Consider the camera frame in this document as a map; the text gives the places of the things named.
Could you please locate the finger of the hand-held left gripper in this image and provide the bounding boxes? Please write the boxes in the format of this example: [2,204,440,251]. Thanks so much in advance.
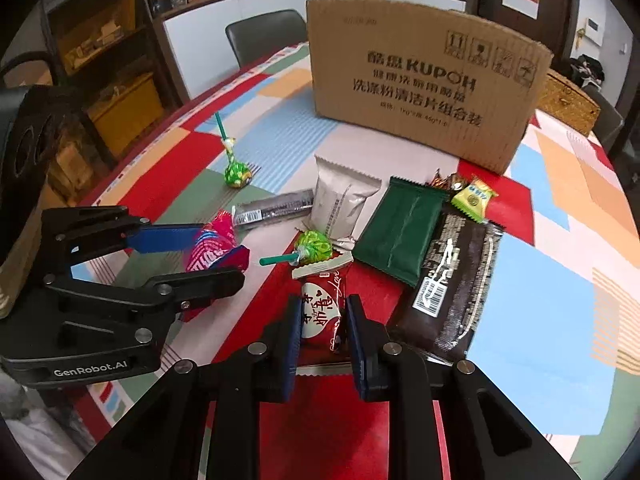
[42,205,206,275]
[44,266,247,342]

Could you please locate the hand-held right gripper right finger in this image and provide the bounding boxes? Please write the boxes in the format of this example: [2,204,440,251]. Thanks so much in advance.
[345,294,583,480]

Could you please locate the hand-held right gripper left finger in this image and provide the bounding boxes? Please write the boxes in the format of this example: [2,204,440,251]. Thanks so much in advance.
[67,294,306,480]

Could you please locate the pink snack packet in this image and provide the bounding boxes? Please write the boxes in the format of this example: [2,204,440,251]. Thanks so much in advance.
[177,209,251,323]

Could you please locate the red snack packet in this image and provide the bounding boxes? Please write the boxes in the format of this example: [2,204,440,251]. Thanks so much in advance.
[291,252,356,376]

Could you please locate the red twist-wrapped candy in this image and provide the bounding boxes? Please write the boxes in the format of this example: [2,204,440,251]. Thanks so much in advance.
[425,169,473,192]

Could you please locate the yellow-green candy packet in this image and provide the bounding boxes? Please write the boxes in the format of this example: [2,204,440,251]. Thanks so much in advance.
[450,176,500,225]

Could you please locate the brown cardboard box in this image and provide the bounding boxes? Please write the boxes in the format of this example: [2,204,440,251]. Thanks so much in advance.
[306,0,555,176]

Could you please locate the green wrapped lollipop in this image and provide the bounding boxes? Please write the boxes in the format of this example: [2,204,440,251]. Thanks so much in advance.
[214,112,261,190]
[259,230,335,267]

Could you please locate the dark grey bar packet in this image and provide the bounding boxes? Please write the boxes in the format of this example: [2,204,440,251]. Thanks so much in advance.
[232,187,316,228]

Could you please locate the dark brown snack packet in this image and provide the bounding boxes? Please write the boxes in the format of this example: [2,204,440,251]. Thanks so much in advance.
[387,207,505,365]

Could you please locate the dark green snack packet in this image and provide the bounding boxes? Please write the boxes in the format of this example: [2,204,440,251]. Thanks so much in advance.
[352,176,451,288]

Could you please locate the yellow storage box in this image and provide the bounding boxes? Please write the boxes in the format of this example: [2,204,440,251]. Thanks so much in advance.
[87,72,166,148]

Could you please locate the beige snack packet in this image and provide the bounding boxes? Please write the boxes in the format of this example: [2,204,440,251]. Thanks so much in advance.
[300,155,383,251]

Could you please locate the white sideboard cabinet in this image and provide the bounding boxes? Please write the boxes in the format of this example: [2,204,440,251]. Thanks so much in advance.
[160,0,471,101]

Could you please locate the colourful patchwork tablecloth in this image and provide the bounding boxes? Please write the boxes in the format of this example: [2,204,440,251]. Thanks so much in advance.
[75,42,640,480]

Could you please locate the dark wooden shelf unit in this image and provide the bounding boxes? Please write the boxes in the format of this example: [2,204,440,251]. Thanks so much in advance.
[40,0,181,176]

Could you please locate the dark grey chair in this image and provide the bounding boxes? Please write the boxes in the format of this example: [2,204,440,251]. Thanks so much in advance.
[225,8,308,68]
[582,85,626,148]

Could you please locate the woven wicker basket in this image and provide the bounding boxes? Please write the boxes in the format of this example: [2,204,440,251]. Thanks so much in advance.
[535,67,602,137]

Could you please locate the dark clothes pile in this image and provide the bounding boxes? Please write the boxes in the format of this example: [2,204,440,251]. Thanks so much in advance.
[567,55,606,88]

